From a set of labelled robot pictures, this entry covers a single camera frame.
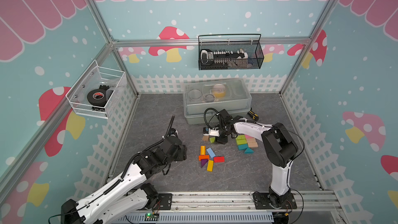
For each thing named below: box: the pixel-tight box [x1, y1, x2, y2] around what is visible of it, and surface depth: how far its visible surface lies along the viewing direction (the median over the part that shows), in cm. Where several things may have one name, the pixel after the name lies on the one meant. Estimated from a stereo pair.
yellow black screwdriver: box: [247, 106, 260, 121], surface depth 108 cm
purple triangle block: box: [201, 158, 209, 168], surface depth 87 cm
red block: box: [213, 156, 225, 163], surface depth 90 cm
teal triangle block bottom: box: [244, 146, 255, 154], surface depth 91 cm
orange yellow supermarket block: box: [200, 145, 206, 156], surface depth 91 cm
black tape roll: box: [87, 88, 107, 108], surface depth 71 cm
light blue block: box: [206, 147, 217, 159], surface depth 91 cm
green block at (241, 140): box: [236, 136, 248, 146], surface depth 96 cm
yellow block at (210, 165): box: [206, 159, 215, 172], surface depth 87 cm
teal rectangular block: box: [237, 143, 249, 151], surface depth 94 cm
